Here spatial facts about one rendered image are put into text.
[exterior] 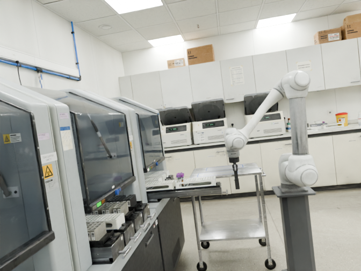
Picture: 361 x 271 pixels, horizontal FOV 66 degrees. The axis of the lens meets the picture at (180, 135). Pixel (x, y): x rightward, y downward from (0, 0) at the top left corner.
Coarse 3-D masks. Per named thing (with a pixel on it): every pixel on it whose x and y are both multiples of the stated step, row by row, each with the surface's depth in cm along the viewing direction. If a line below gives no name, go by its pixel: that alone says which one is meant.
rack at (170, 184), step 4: (168, 180) 215; (172, 180) 213; (148, 184) 210; (152, 184) 207; (156, 184) 206; (160, 184) 206; (164, 184) 205; (168, 184) 205; (172, 184) 205; (148, 188) 214; (152, 188) 217; (156, 188) 217; (160, 188) 216; (164, 188) 206; (168, 188) 205; (172, 188) 205
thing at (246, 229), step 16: (192, 176) 239; (224, 176) 227; (256, 176) 265; (256, 192) 266; (208, 224) 268; (224, 224) 263; (240, 224) 258; (256, 224) 254; (208, 240) 235; (224, 240) 233
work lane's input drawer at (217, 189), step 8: (216, 184) 201; (152, 192) 207; (160, 192) 205; (168, 192) 204; (176, 192) 203; (184, 192) 202; (192, 192) 201; (200, 192) 200; (208, 192) 199; (216, 192) 198; (224, 192) 203
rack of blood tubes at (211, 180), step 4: (208, 176) 209; (212, 176) 208; (184, 180) 207; (188, 180) 206; (192, 180) 204; (196, 180) 202; (200, 180) 201; (204, 180) 200; (208, 180) 200; (212, 180) 199; (176, 184) 204; (188, 184) 208; (192, 184) 208; (196, 184) 211; (200, 184) 211; (204, 184) 210; (208, 184) 200; (212, 184) 199; (176, 188) 204
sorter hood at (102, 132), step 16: (48, 96) 135; (64, 96) 155; (80, 96) 179; (80, 112) 125; (96, 112) 141; (112, 112) 162; (80, 128) 121; (96, 128) 136; (112, 128) 155; (80, 144) 119; (96, 144) 134; (112, 144) 152; (128, 144) 177; (96, 160) 132; (112, 160) 150; (128, 160) 173; (96, 176) 130; (112, 176) 148; (128, 176) 170; (96, 192) 128; (112, 192) 142; (96, 208) 124
